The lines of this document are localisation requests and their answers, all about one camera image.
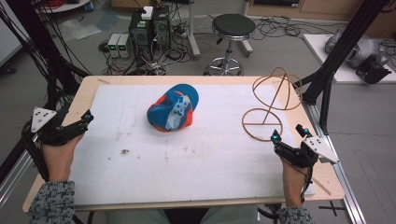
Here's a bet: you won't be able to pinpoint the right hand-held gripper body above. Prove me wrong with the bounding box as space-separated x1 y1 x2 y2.
274 135 341 169

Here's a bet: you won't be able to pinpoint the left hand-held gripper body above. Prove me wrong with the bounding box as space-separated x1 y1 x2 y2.
21 104 73 147

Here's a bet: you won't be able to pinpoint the tan wire hat stand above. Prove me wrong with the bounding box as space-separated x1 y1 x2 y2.
241 66 304 143

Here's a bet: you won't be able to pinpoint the blue and orange cap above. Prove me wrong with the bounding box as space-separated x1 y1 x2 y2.
146 83 200 133

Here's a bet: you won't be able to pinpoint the person's left hand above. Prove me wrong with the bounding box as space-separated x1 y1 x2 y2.
40 133 86 183

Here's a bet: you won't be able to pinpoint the person's right hand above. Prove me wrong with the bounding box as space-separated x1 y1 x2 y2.
280 157 313 208

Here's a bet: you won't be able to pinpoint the white board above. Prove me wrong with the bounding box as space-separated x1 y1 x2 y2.
303 33 396 85

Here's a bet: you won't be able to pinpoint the grey power supply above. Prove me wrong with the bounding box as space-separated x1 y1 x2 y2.
117 33 134 60
106 33 121 59

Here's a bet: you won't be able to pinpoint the clear plastic sheet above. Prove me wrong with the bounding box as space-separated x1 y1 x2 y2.
58 18 103 42

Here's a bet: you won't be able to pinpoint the black device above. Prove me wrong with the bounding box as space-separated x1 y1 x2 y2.
355 55 393 85

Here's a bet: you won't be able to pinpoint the white foam sheet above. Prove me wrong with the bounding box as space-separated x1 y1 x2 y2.
68 83 316 206

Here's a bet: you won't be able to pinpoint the grey robot shell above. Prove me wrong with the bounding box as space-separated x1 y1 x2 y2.
324 28 388 70

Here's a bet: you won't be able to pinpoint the black computer tower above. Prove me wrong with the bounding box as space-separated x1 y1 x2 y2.
151 5 172 53
128 10 156 63

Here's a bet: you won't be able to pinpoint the person's legs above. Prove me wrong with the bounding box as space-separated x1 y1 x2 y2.
105 203 260 224

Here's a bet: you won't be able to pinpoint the black round stool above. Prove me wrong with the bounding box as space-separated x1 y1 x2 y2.
204 13 257 77

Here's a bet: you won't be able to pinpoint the white box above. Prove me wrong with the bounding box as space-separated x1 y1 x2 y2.
140 6 154 21

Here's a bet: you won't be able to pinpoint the white table leg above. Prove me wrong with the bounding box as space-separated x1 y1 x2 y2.
186 0 202 61

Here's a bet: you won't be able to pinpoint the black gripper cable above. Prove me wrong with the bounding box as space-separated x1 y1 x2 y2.
281 158 314 204
21 130 50 183

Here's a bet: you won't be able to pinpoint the aluminium rail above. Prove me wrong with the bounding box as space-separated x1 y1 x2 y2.
303 102 368 224
0 148 35 210

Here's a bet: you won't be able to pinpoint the black frame post with cables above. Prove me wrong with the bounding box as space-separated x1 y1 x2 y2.
0 0 92 110

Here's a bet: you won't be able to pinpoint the tangle of floor cables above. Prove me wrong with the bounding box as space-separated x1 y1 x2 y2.
98 40 194 77

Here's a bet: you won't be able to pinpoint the black loose floor cables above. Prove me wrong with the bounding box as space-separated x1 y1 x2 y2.
251 14 339 42

